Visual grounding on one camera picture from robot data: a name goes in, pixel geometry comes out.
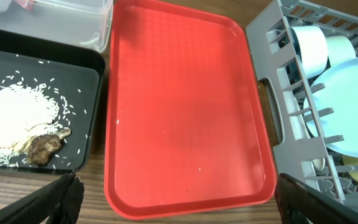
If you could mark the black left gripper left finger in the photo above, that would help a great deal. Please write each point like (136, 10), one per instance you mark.
(58, 202)

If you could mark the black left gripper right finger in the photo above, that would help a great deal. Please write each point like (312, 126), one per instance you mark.
(300, 203)

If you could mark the rice and food scraps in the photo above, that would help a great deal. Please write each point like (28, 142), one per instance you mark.
(45, 112)

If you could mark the light blue plate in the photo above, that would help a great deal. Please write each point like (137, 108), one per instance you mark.
(340, 93)

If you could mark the mint green bowl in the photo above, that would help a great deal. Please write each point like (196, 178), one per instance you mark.
(340, 50)

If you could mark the light blue bowl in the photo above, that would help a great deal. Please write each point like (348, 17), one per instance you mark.
(312, 48)

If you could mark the white plastic spoon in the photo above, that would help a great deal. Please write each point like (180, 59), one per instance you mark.
(298, 125)

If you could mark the red snack wrapper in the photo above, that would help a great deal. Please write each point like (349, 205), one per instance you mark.
(26, 4)

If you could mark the grey dishwasher rack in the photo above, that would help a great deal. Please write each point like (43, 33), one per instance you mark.
(277, 62)

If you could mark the black plastic tray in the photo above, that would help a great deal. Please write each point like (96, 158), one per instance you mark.
(53, 51)

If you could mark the red serving tray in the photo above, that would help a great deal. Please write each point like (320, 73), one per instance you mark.
(185, 131)

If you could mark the clear plastic bin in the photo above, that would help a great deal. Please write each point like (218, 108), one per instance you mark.
(84, 23)

